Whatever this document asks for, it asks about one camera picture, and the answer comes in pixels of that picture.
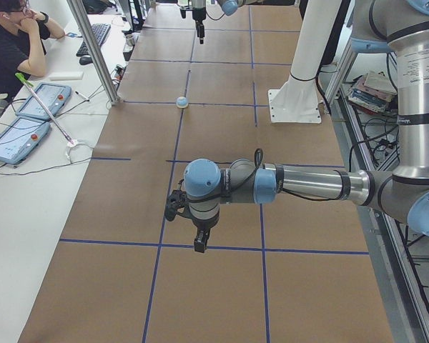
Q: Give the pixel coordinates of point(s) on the black computer mouse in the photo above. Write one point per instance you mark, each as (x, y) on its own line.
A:
(85, 60)

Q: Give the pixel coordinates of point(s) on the lower blue teach pendant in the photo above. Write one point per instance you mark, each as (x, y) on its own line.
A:
(21, 138)

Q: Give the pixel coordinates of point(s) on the blue teach pendant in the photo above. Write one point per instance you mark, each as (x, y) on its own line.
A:
(54, 96)
(21, 138)

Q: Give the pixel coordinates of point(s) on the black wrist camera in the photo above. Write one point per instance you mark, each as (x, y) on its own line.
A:
(175, 205)

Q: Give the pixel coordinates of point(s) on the white camera stand pedestal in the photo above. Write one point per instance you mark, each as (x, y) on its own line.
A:
(296, 100)

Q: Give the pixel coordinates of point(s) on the aluminium frame post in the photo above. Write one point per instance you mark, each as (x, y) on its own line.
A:
(82, 20)

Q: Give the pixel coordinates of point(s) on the metal cup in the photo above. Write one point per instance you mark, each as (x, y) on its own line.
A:
(129, 39)

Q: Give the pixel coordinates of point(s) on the upper blue teach pendant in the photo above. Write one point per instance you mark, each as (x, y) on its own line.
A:
(54, 96)

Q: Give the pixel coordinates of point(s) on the person in black shirt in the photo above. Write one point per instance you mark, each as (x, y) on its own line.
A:
(22, 32)

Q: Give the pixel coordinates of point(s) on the pink reacher grabber stick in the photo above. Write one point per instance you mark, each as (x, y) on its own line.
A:
(72, 143)

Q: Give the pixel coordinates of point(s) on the stack of books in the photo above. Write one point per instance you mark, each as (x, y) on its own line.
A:
(374, 93)

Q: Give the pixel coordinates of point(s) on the white foam block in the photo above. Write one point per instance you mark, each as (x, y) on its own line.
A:
(66, 75)

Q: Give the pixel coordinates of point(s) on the black marker pen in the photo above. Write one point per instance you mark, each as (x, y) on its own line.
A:
(85, 98)

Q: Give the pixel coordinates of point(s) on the blue white call bell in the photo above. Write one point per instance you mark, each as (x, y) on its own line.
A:
(182, 102)

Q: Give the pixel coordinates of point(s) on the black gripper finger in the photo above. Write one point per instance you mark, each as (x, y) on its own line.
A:
(200, 31)
(201, 240)

